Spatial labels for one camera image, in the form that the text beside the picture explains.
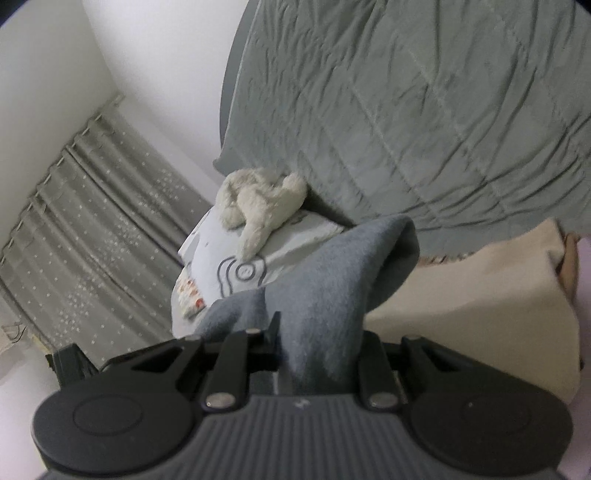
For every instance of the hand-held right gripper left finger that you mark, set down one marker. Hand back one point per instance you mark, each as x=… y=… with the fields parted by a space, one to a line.
x=272 y=339

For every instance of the grey star-print curtain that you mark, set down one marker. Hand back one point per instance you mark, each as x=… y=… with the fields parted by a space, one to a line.
x=83 y=230

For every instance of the grey quilted headboard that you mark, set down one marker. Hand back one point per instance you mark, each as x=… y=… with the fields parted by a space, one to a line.
x=415 y=115

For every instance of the dark grey object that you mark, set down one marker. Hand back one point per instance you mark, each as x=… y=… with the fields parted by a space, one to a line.
x=69 y=364

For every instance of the beige duvet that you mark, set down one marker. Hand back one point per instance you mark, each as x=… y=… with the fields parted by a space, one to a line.
x=461 y=314

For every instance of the grey knitted sweater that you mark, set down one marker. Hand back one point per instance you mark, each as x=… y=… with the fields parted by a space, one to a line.
x=323 y=300

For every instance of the white plush toy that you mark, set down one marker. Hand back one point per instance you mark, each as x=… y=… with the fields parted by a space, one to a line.
x=258 y=198

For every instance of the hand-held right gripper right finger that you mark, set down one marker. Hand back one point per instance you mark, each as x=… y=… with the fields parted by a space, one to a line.
x=369 y=353

